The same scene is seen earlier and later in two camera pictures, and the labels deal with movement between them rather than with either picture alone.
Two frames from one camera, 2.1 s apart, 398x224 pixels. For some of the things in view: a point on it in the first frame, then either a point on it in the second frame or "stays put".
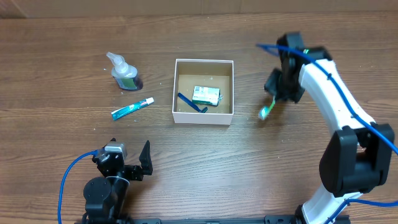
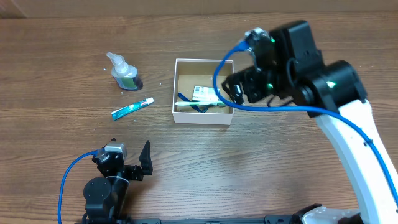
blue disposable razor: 192,103 stays put
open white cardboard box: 189,73 stays put
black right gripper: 270,86 -> 249,76
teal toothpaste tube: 126,109 stays put
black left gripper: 147,166 stays put
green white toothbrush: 264,111 -> 203,103
